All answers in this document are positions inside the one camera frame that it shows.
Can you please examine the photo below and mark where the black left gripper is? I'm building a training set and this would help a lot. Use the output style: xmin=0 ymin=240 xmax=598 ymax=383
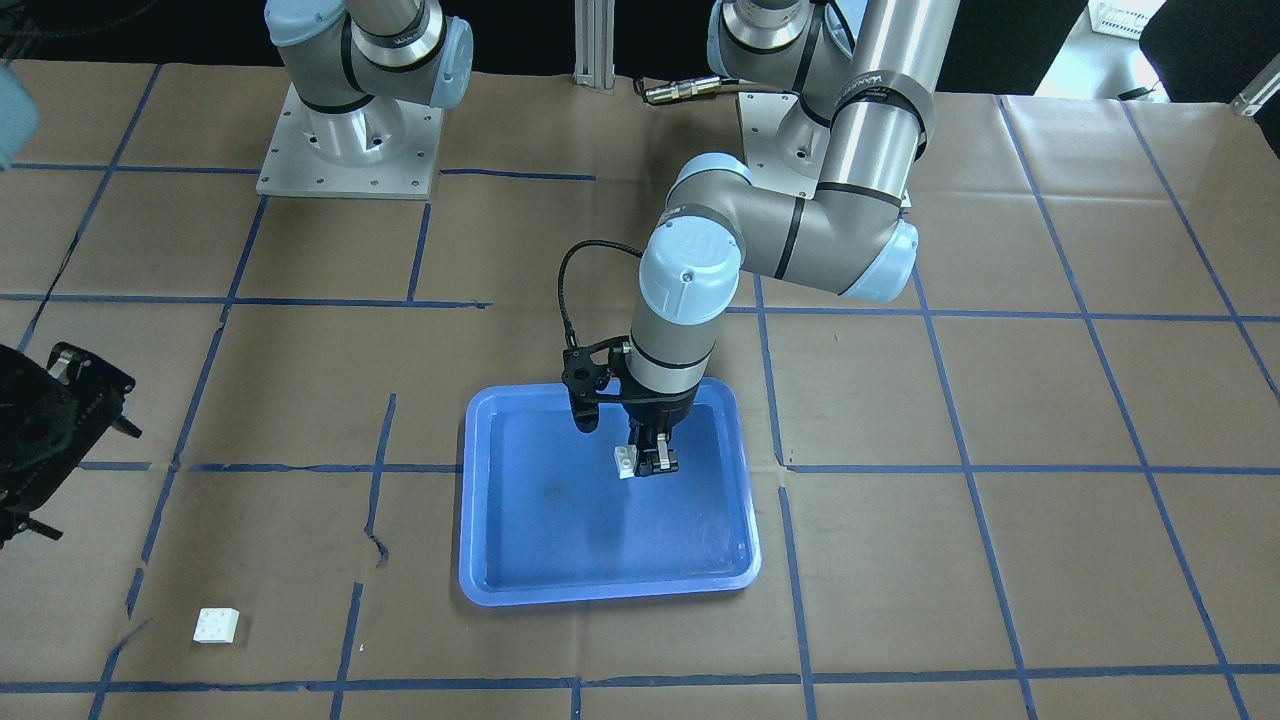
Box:
xmin=620 ymin=386 xmax=698 ymax=477

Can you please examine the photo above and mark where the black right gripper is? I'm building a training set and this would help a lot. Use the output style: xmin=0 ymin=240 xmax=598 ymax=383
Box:
xmin=1 ymin=343 xmax=143 ymax=543

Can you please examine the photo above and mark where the white toy block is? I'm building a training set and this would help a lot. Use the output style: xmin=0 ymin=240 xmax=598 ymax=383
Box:
xmin=192 ymin=607 xmax=241 ymax=644
xmin=613 ymin=445 xmax=643 ymax=480

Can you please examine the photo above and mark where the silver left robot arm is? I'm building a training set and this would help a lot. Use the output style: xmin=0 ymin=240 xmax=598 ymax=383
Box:
xmin=607 ymin=1 xmax=959 ymax=479

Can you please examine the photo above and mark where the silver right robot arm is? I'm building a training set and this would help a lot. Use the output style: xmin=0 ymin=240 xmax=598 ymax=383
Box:
xmin=1 ymin=1 xmax=474 ymax=541

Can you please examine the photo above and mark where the blue plastic tray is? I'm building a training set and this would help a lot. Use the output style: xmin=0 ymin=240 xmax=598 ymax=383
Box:
xmin=458 ymin=378 xmax=763 ymax=607

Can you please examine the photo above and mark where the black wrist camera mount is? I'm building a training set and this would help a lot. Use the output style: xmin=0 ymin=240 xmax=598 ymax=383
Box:
xmin=561 ymin=333 xmax=630 ymax=433

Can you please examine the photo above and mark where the black braided cable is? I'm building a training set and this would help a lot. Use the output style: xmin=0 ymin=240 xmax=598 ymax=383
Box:
xmin=557 ymin=240 xmax=644 ymax=348

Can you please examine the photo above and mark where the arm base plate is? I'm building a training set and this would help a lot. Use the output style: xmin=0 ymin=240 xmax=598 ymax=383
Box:
xmin=256 ymin=87 xmax=445 ymax=201
xmin=735 ymin=90 xmax=911 ymax=213

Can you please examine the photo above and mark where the silver cable connector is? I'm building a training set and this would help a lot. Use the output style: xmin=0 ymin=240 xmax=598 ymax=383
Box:
xmin=634 ymin=76 xmax=741 ymax=108

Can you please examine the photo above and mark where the aluminium frame post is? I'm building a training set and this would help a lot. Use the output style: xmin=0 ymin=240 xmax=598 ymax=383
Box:
xmin=572 ymin=0 xmax=616 ymax=94

